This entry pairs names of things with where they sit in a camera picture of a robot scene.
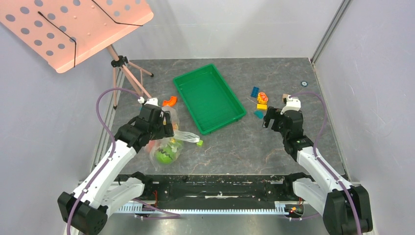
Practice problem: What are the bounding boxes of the clear plastic bag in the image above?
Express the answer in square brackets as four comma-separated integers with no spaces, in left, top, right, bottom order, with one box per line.
[145,106,201,171]

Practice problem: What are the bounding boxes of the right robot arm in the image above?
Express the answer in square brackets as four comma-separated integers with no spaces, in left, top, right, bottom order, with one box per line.
[263,107,373,235]

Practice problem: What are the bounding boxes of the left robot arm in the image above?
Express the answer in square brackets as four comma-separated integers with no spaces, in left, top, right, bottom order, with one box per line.
[57,103,174,235]

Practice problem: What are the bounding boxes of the green fake fruit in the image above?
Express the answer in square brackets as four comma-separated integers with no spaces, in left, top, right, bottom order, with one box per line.
[155,147,177,165]

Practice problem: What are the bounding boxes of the small wooden cube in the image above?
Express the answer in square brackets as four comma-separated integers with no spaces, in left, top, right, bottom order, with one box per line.
[281,94,290,103]

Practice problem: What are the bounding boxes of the orange curved toy piece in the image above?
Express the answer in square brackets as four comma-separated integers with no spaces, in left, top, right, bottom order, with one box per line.
[162,96,178,107]

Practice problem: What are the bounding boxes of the teal toy block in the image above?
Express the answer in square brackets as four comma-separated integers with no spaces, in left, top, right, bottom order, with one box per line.
[254,110,264,119]

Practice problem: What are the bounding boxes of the yellow lego brick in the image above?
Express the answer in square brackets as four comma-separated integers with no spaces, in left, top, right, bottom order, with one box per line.
[256,104,268,111]

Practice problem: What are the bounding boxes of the blue lego brick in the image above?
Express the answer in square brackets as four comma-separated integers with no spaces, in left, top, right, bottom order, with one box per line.
[250,87,259,98]

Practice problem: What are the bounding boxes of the green plastic tray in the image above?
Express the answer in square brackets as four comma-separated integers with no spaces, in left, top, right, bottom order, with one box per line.
[173,64,247,135]

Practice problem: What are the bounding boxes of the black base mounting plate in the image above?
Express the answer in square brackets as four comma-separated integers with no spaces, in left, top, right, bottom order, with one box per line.
[115,172,304,210]

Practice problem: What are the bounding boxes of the pink tripod stand legs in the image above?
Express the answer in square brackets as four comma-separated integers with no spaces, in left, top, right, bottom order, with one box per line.
[106,44,154,98]

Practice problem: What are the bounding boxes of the pink perforated music stand desk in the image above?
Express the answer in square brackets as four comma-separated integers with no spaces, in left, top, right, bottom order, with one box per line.
[0,0,154,73]

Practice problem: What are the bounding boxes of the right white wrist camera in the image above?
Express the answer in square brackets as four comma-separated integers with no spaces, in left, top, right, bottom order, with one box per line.
[280,96,301,115]

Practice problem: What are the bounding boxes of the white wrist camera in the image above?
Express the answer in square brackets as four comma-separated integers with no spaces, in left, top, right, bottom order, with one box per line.
[280,96,301,115]
[138,96,159,107]

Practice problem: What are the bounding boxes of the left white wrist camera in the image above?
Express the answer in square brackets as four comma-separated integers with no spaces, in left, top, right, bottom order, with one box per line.
[138,96,159,107]

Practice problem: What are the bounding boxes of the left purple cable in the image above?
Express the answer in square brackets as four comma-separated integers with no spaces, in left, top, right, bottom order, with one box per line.
[66,87,182,235]

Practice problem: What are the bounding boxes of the aluminium frame rail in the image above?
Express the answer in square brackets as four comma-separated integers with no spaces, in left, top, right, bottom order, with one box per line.
[63,181,379,235]

